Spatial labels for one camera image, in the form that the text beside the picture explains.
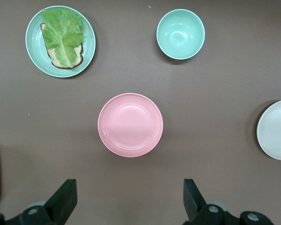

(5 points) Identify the green lettuce leaf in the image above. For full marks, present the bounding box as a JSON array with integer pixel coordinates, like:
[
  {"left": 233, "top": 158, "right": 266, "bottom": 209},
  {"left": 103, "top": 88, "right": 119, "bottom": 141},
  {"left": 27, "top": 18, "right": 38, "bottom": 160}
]
[{"left": 40, "top": 7, "right": 85, "bottom": 69}]

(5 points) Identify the pink shallow bowl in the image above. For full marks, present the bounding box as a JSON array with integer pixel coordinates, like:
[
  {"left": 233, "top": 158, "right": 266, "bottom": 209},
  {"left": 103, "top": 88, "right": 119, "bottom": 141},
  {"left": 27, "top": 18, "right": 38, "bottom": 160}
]
[{"left": 97, "top": 92, "right": 164, "bottom": 158}]

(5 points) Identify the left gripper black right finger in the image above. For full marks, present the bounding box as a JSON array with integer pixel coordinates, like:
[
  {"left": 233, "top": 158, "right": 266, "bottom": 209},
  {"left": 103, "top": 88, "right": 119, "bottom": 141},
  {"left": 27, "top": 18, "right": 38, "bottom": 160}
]
[{"left": 182, "top": 179, "right": 275, "bottom": 225}]

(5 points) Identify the beige shallow bowl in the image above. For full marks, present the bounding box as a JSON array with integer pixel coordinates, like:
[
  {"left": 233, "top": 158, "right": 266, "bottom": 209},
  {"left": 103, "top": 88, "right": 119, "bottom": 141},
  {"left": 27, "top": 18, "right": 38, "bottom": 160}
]
[{"left": 256, "top": 98, "right": 281, "bottom": 161}]

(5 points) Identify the mint green deep bowl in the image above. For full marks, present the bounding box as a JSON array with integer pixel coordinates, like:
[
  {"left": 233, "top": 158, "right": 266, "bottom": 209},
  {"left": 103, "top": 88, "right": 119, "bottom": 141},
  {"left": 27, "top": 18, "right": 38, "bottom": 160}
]
[{"left": 156, "top": 8, "right": 206, "bottom": 60}]

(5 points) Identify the mint green plate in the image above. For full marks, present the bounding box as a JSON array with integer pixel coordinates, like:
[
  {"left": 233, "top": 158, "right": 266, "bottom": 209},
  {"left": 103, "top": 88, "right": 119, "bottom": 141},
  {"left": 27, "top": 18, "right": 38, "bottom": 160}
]
[{"left": 25, "top": 5, "right": 96, "bottom": 79}]

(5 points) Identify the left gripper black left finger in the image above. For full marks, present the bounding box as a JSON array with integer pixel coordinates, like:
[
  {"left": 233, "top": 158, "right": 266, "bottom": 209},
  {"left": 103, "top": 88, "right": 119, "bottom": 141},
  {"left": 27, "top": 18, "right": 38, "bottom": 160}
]
[{"left": 0, "top": 179, "right": 77, "bottom": 225}]

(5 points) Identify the toasted bread slice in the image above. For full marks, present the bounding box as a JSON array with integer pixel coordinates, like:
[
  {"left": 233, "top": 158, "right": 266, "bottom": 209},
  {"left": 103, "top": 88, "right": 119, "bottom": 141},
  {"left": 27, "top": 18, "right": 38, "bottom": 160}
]
[{"left": 39, "top": 22, "right": 84, "bottom": 70}]

